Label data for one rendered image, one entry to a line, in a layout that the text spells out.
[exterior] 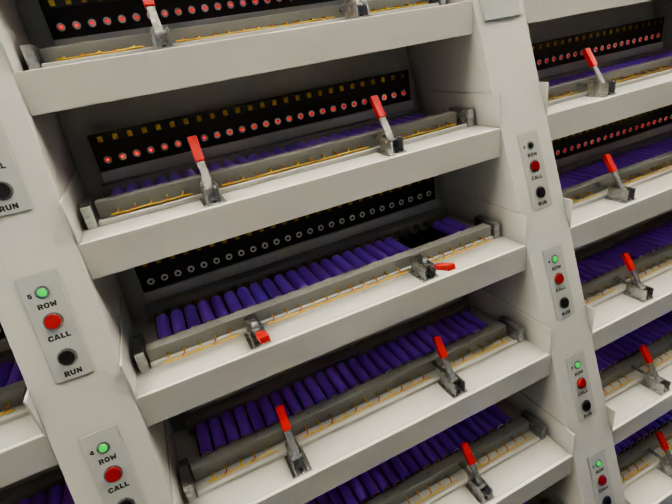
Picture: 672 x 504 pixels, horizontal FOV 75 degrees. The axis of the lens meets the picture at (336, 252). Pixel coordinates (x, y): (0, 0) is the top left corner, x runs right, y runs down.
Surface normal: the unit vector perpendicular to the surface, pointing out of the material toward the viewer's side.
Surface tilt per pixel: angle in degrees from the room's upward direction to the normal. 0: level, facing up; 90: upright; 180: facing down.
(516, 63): 90
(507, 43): 90
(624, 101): 108
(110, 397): 90
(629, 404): 18
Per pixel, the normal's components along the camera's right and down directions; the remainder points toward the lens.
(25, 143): 0.34, 0.04
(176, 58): 0.41, 0.33
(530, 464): -0.15, -0.89
